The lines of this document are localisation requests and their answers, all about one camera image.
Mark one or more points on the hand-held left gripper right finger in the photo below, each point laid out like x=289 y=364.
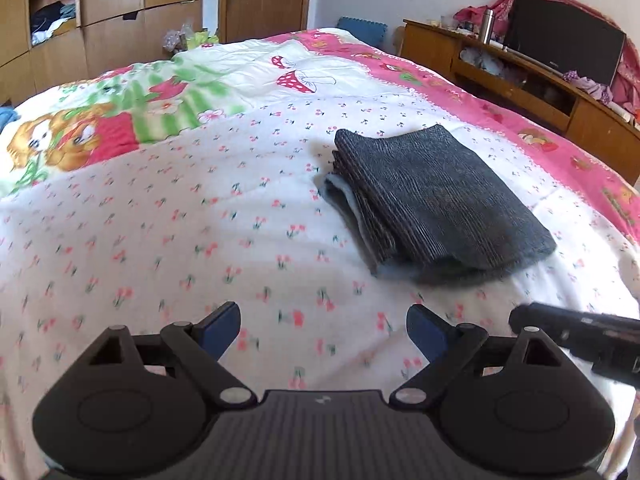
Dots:
x=425 y=331

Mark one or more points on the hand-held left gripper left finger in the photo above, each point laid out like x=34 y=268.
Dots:
x=222 y=329

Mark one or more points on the pink cloth behind television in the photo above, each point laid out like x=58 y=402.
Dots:
x=631 y=80

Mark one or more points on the wooden television cabinet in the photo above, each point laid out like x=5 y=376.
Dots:
x=590 y=125

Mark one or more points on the steel thermos bottle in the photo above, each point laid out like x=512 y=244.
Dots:
x=487 y=25

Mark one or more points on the pile of clothes in wardrobe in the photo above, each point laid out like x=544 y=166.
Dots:
x=50 y=22

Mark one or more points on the blue foam mat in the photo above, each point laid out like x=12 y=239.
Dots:
x=362 y=31

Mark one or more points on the purple cloth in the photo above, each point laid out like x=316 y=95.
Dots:
x=587 y=85

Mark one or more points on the light blue cloth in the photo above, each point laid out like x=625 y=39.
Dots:
x=6 y=119

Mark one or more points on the wooden wardrobe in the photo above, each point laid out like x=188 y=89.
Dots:
x=115 y=20

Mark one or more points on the clear plastic bag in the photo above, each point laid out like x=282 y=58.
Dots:
x=175 y=40

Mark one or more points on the black flat television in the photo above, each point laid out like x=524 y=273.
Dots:
x=565 y=35

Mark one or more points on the white cloth in cabinet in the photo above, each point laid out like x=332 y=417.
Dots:
x=480 y=62

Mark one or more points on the printed floral bed blanket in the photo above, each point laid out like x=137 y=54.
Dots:
x=200 y=220

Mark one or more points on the dark grey pants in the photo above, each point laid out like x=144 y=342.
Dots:
x=440 y=200

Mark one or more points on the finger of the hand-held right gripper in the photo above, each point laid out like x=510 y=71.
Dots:
x=575 y=327

